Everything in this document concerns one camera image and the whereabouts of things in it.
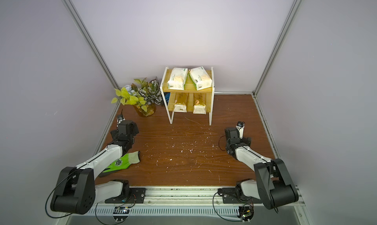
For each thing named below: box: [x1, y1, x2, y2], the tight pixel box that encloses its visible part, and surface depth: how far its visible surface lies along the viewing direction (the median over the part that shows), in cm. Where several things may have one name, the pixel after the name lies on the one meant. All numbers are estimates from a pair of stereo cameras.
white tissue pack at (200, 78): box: [188, 66, 213, 91], surface depth 77 cm
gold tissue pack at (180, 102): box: [173, 92, 189, 113], surface depth 88 cm
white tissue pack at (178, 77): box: [167, 67, 189, 91], surface depth 76 cm
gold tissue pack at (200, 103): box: [192, 92, 207, 115], surface depth 86 cm
